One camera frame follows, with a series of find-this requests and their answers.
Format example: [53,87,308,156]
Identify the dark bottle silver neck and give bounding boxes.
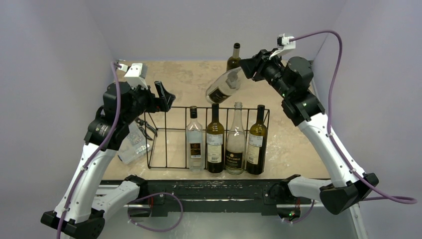
[226,42,241,71]

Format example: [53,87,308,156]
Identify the clear tall bottle dark label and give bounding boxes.
[206,67,245,104]

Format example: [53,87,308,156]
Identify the black wire wine rack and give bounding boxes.
[141,106,257,170]

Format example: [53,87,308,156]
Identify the clear bottle black cap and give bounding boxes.
[185,106,204,171]

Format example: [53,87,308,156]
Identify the green bottle white label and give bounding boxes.
[206,104,224,174]

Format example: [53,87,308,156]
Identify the clear bottle black label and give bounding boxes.
[225,102,246,175]

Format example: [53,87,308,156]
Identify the dark green wine bottle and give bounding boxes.
[246,105,268,175]

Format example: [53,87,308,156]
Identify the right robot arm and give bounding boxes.
[239,50,379,215]

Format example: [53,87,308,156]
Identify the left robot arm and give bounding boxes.
[41,81,176,239]

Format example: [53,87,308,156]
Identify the black pruning shears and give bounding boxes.
[135,118,158,140]

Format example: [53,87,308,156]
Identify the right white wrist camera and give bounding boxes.
[269,33,296,59]

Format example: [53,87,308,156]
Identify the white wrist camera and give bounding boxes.
[117,63,148,90]
[269,33,296,59]

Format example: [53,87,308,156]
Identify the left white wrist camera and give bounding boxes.
[117,63,148,90]

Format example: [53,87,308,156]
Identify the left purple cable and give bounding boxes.
[55,62,122,239]

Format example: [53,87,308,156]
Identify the purple cable loop under table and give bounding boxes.
[127,191,184,233]

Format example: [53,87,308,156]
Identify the black table front rail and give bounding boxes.
[96,178,330,219]

